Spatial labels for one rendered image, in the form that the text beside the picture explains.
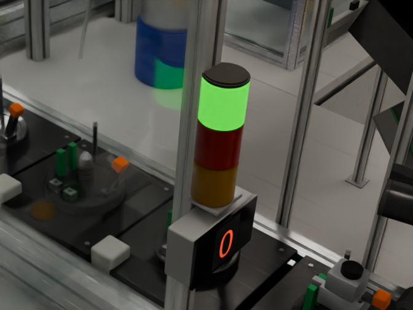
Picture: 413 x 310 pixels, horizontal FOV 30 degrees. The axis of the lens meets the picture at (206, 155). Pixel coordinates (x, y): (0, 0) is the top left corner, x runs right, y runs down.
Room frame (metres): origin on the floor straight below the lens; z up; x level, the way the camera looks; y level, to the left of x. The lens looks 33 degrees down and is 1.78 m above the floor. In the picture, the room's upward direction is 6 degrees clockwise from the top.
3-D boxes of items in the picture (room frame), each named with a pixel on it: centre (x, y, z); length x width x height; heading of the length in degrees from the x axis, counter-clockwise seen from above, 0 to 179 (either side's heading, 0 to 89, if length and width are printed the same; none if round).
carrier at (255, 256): (0.94, 0.00, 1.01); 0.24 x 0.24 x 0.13; 57
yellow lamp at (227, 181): (0.71, -0.01, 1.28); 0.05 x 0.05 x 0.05
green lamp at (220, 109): (0.71, -0.01, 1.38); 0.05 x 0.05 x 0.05
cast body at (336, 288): (0.81, -0.21, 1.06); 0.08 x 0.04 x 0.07; 57
